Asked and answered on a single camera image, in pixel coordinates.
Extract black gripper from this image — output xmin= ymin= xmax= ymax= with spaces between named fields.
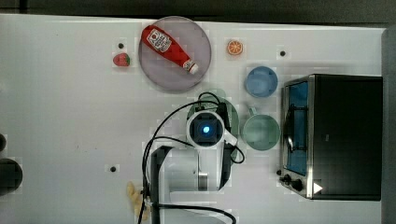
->
xmin=194 ymin=103 xmax=232 ymax=131

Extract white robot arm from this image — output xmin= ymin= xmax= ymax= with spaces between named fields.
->
xmin=142 ymin=101 xmax=237 ymax=224

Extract green mug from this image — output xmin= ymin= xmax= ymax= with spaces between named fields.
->
xmin=242 ymin=107 xmax=280 ymax=151

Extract blue cup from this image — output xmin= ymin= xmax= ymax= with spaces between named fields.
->
xmin=245 ymin=66 xmax=278 ymax=98

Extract orange slice toy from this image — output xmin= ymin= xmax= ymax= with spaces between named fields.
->
xmin=227 ymin=40 xmax=244 ymax=55

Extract grey round plate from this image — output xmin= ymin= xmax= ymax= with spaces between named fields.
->
xmin=138 ymin=16 xmax=211 ymax=91

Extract red ketchup bottle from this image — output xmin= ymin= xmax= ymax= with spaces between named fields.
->
xmin=141 ymin=25 xmax=199 ymax=75

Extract toy strawberry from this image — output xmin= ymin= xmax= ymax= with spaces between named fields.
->
xmin=113 ymin=52 xmax=131 ymax=67

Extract black toaster oven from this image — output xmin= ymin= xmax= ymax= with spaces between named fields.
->
xmin=277 ymin=74 xmax=383 ymax=201

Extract yellow toy banana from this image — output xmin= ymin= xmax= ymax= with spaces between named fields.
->
xmin=126 ymin=181 xmax=150 ymax=221

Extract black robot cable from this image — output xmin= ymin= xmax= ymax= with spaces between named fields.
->
xmin=136 ymin=91 xmax=246 ymax=224

